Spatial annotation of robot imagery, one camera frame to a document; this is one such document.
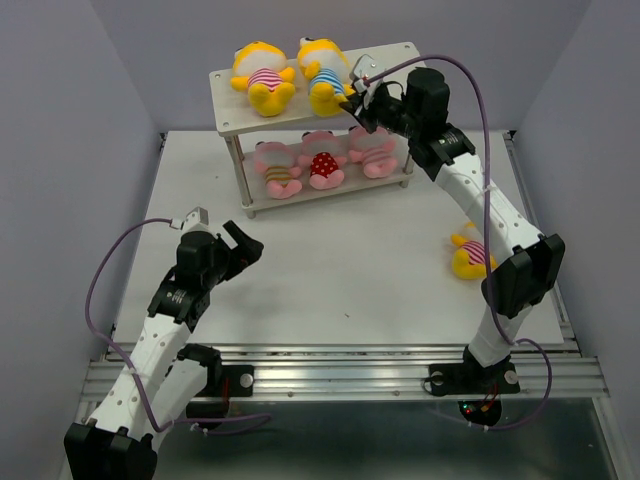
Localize yellow toy pink-striped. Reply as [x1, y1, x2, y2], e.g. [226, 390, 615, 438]
[450, 222, 487, 280]
[230, 41, 296, 118]

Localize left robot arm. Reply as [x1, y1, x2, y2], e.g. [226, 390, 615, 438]
[64, 207, 272, 479]

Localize yellow toy blue-striped shirt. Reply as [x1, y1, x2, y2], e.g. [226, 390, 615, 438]
[297, 37, 354, 117]

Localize aluminium rail frame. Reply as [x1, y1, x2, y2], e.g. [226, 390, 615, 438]
[59, 130, 621, 480]

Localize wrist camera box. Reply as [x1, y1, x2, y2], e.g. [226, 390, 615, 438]
[181, 206, 210, 234]
[349, 54, 385, 108]

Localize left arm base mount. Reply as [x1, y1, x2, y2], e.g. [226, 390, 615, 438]
[185, 365, 254, 428]

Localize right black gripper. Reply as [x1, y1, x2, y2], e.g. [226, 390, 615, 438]
[338, 86, 421, 140]

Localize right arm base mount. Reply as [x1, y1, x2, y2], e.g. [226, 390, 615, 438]
[423, 363, 521, 427]

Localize pink toy orange-striped shirt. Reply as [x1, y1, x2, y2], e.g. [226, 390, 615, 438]
[253, 141, 303, 200]

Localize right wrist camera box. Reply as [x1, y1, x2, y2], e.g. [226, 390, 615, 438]
[349, 54, 385, 108]

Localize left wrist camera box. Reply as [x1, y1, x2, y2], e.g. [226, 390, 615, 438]
[181, 206, 210, 234]

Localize pink toy pink-striped shirt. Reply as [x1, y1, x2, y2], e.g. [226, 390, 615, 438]
[348, 126, 398, 179]

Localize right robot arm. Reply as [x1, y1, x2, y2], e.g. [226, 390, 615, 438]
[342, 67, 565, 390]

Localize pink toy red polka-dot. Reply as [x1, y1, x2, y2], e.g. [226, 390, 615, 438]
[297, 130, 347, 190]

